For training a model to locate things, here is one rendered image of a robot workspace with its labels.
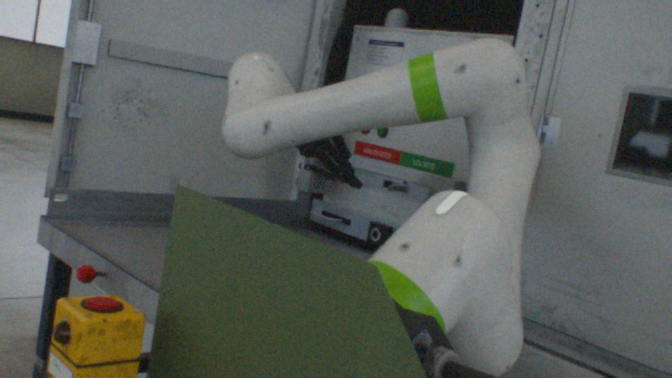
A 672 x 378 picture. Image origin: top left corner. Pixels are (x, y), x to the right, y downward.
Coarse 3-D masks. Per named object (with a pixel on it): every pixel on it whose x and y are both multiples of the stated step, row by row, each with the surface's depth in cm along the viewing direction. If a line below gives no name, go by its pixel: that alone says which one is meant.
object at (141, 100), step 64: (128, 0) 173; (192, 0) 179; (256, 0) 185; (320, 0) 189; (64, 64) 167; (128, 64) 175; (192, 64) 180; (64, 128) 172; (128, 128) 178; (192, 128) 185; (256, 192) 195
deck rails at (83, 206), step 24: (72, 192) 148; (96, 192) 152; (120, 192) 155; (144, 192) 159; (48, 216) 146; (72, 216) 149; (96, 216) 153; (120, 216) 157; (144, 216) 161; (168, 216) 165; (264, 216) 184; (288, 216) 189
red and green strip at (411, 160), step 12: (360, 144) 183; (372, 144) 180; (372, 156) 180; (384, 156) 177; (396, 156) 174; (408, 156) 171; (420, 156) 168; (420, 168) 168; (432, 168) 166; (444, 168) 163
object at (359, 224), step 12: (312, 204) 193; (324, 204) 190; (312, 216) 193; (336, 216) 186; (348, 216) 183; (360, 216) 180; (336, 228) 186; (348, 228) 183; (360, 228) 180; (396, 228) 171
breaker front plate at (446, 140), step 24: (360, 48) 185; (408, 48) 173; (432, 48) 168; (360, 72) 184; (456, 120) 162; (384, 144) 177; (408, 144) 171; (432, 144) 166; (456, 144) 161; (360, 168) 182; (408, 168) 171; (456, 168) 161; (336, 192) 188; (360, 192) 182; (384, 192) 175; (408, 192) 170; (432, 192) 165; (384, 216) 176; (408, 216) 170
